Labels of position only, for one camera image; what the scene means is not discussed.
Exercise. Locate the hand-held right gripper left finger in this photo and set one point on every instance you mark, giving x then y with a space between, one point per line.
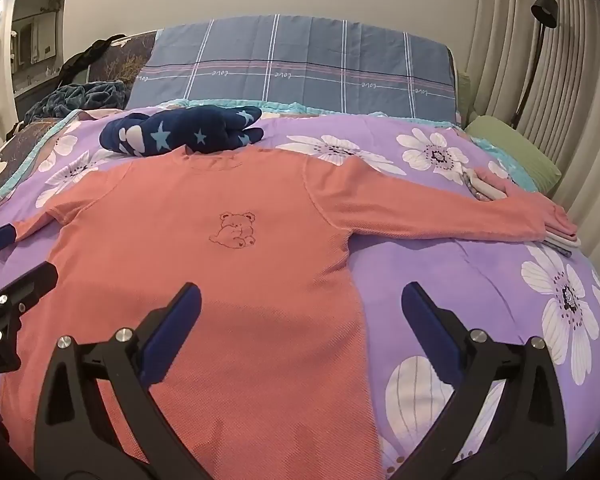
182 315

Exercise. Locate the teal fuzzy blanket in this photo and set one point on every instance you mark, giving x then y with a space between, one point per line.
75 97

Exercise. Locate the brown patterned sheet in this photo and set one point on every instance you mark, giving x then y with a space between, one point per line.
25 135

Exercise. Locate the navy star-print garment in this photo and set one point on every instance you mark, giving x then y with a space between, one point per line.
180 130

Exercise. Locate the green pillow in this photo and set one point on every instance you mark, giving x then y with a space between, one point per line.
515 150

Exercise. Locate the purple floral blanket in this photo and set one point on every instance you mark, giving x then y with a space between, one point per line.
455 285

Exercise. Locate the beige curtain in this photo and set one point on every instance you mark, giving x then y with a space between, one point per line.
580 110

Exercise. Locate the coral long-sleeve shirt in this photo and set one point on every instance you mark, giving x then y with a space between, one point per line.
260 270

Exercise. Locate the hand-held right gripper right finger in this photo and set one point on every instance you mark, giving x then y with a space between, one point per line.
420 315

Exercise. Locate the black garment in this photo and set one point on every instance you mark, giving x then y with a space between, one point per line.
87 57

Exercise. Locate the black floor lamp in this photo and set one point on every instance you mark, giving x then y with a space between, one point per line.
545 10

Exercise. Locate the dark branch-print pillow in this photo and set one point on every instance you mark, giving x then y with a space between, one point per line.
130 60

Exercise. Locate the folded white garment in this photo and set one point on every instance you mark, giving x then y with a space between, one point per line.
490 192

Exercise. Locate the grey plaid pillow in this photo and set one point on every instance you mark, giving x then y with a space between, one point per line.
305 60

